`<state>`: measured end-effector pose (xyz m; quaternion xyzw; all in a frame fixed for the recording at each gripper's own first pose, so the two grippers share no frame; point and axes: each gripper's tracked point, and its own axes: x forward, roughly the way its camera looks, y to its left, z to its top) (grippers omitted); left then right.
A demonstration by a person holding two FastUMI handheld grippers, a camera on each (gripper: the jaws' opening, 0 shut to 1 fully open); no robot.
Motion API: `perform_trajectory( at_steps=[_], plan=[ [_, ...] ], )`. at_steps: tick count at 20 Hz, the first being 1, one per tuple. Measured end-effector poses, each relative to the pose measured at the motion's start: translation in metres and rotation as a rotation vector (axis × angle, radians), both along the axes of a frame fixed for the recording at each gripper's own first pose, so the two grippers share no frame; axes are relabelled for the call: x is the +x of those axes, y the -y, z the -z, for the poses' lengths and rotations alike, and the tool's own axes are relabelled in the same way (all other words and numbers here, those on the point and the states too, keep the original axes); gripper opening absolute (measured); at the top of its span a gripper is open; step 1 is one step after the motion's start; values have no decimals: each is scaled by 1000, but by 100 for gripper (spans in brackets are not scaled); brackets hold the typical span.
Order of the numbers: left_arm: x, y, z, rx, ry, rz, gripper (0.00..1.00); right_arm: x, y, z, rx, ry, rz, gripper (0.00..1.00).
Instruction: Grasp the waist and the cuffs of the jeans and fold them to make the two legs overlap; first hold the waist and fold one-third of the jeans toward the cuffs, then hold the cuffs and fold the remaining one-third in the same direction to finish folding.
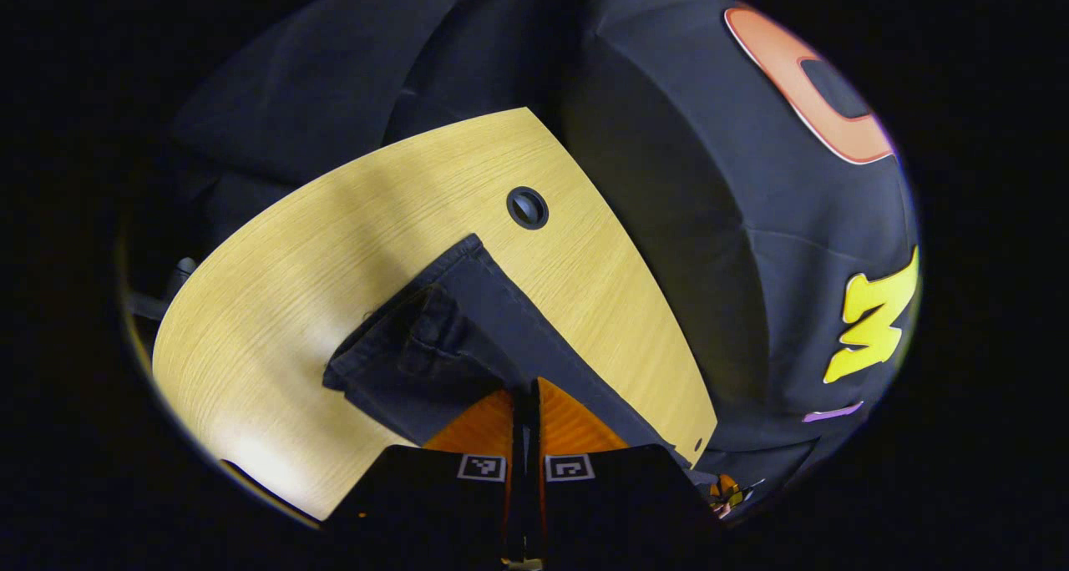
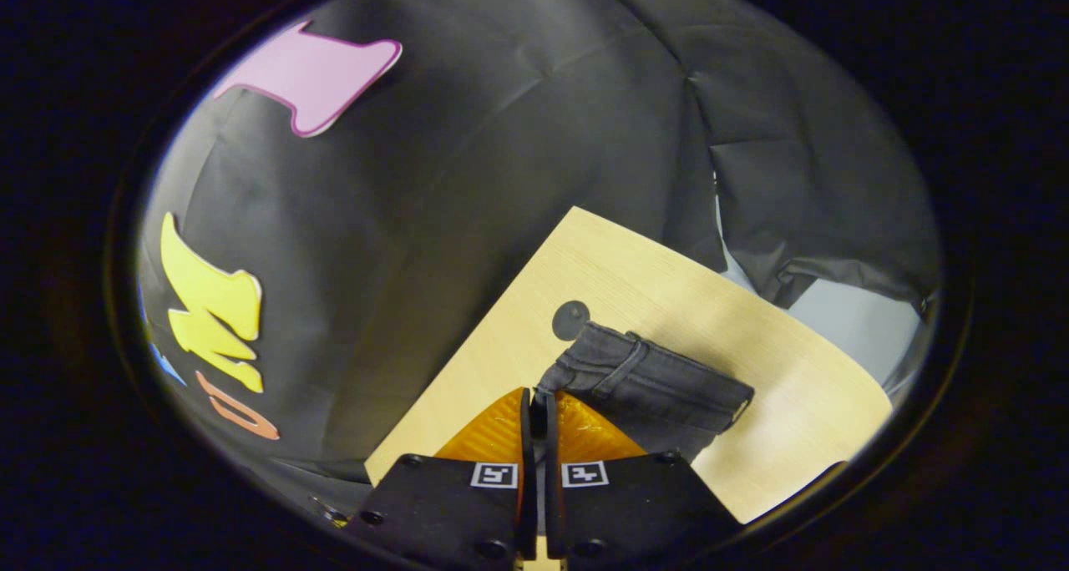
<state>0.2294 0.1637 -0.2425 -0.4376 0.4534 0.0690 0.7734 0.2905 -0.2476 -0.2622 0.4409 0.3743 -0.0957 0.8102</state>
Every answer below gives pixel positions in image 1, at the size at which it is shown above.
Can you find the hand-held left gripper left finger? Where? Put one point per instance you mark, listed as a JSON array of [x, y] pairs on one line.
[[417, 504]]

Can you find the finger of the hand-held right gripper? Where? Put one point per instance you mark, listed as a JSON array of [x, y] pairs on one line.
[[725, 492]]

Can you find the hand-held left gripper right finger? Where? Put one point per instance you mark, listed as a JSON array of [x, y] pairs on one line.
[[635, 504]]

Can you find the black jeans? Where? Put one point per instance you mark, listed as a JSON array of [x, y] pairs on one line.
[[468, 329]]

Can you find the black backdrop cloth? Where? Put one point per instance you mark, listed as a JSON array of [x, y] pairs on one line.
[[668, 220]]

